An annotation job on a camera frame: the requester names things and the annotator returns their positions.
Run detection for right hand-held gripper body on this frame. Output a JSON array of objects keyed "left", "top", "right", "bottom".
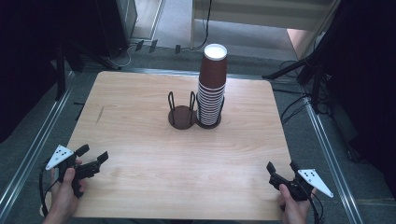
[{"left": 268, "top": 168, "right": 334, "bottom": 202}]

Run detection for stack of brown paper cups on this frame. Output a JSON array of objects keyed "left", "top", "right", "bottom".
[{"left": 196, "top": 43, "right": 229, "bottom": 127}]

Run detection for black floor cables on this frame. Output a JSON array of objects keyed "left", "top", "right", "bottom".
[{"left": 279, "top": 88, "right": 313, "bottom": 126}]

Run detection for black stand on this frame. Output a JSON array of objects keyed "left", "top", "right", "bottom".
[{"left": 262, "top": 46, "right": 325, "bottom": 113}]

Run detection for black cabinet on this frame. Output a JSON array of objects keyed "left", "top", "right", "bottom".
[{"left": 92, "top": 0, "right": 138, "bottom": 59}]

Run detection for black power cable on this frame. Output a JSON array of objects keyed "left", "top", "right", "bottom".
[{"left": 179, "top": 0, "right": 214, "bottom": 52}]

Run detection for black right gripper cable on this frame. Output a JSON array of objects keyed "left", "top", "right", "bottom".
[{"left": 307, "top": 189, "right": 325, "bottom": 224}]

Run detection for white panel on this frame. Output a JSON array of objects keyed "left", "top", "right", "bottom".
[{"left": 190, "top": 0, "right": 341, "bottom": 49}]

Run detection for person's left hand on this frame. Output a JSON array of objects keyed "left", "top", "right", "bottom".
[{"left": 50, "top": 160, "right": 89, "bottom": 217}]

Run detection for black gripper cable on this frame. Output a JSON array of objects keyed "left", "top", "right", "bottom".
[
  {"left": 38, "top": 163, "right": 61, "bottom": 217},
  {"left": 307, "top": 189, "right": 325, "bottom": 224}
]

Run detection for person's right hand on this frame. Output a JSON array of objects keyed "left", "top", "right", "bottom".
[{"left": 277, "top": 183, "right": 318, "bottom": 224}]

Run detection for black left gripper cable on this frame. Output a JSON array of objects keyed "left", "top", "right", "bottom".
[{"left": 38, "top": 163, "right": 61, "bottom": 217}]

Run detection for white cable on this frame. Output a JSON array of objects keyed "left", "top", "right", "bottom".
[{"left": 106, "top": 42, "right": 138, "bottom": 70}]

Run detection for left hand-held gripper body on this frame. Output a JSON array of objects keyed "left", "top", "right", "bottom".
[{"left": 45, "top": 145, "right": 101, "bottom": 199}]

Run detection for metal floor rail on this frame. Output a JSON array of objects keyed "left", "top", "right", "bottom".
[
  {"left": 302, "top": 95, "right": 366, "bottom": 224},
  {"left": 0, "top": 70, "right": 77, "bottom": 216}
]

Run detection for dark wire cup holder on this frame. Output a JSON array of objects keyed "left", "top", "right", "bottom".
[{"left": 167, "top": 91, "right": 225, "bottom": 131}]

